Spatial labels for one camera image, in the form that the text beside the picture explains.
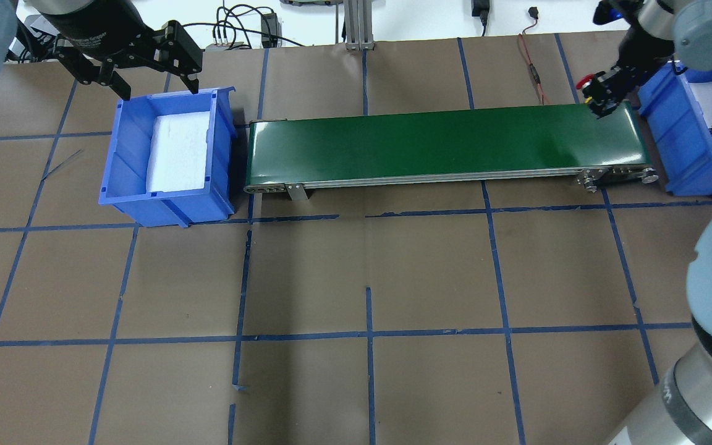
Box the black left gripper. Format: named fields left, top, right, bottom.
left=53, top=18, right=203, bottom=101

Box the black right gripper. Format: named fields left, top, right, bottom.
left=607, top=65, right=647, bottom=104

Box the red push button switch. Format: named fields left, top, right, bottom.
left=576, top=71, right=621, bottom=119

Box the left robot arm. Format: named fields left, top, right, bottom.
left=0, top=1, right=203, bottom=101

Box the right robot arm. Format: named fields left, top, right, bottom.
left=577, top=1, right=712, bottom=444

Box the green conveyor belt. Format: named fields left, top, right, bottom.
left=245, top=103, right=659, bottom=200

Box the blue plastic bin right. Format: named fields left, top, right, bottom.
left=638, top=65, right=712, bottom=195

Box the blue plastic bin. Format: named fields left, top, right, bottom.
left=98, top=87, right=237, bottom=226
left=638, top=65, right=712, bottom=195

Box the white foam pad left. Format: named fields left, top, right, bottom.
left=146, top=112, right=210, bottom=193

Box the blue plastic bin left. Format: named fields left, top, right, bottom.
left=98, top=87, right=237, bottom=226

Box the black power adapter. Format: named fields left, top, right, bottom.
left=260, top=12, right=281, bottom=48

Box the aluminium frame post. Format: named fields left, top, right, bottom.
left=344, top=0, right=375, bottom=53

